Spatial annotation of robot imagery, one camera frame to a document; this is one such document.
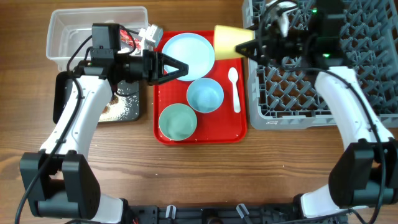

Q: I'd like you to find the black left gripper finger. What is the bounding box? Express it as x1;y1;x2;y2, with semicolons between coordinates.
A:
157;68;188;85
157;52;188;69

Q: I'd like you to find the light blue plate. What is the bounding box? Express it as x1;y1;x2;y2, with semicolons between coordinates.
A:
162;33;215;82

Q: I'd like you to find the yellow plastic cup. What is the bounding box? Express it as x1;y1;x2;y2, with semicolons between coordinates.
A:
213;25;254;60

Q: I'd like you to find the white plastic spoon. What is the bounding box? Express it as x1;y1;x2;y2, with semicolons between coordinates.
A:
228;67;241;113

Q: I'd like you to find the brown food scrap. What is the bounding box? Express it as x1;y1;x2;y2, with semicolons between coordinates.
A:
109;94;119;105

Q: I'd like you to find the light blue bowl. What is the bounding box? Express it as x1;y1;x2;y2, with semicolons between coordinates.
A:
187;78;224;113

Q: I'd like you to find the red snack wrapper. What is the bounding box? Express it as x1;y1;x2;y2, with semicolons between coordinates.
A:
119;26;142;55

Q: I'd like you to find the white rice pile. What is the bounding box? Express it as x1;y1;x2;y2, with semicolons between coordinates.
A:
99;91;139;123

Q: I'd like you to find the mint green bowl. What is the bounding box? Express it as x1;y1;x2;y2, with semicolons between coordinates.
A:
159;103;197;141

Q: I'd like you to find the orange carrot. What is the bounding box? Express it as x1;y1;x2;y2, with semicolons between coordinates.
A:
102;106;109;114

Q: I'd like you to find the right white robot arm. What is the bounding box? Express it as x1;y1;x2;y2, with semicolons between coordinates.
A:
154;31;397;218

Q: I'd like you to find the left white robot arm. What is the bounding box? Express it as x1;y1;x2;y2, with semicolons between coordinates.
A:
19;48;188;223

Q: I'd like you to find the grey dishwasher rack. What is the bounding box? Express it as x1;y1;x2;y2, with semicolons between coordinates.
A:
247;0;397;130

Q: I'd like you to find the black tray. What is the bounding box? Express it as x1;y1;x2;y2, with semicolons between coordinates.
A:
53;72;140;124

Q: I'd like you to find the clear plastic bin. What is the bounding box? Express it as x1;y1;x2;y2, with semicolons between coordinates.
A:
46;6;149;72

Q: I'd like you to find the red serving tray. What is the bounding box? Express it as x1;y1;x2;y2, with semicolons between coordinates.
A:
153;58;248;145

